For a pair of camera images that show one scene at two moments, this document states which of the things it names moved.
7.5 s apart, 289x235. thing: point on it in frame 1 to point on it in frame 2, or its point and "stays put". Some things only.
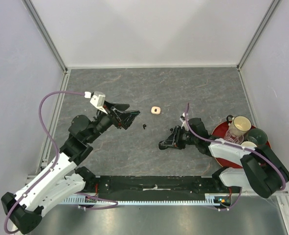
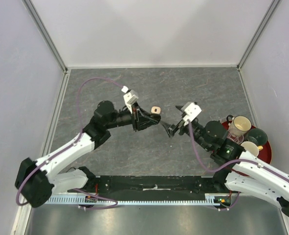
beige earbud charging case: x=152 y=110 stays put
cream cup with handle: x=248 y=144 stays put
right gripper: x=174 y=139 to x=170 y=129
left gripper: x=125 y=118 to x=144 y=121
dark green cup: x=257 y=136 stays put
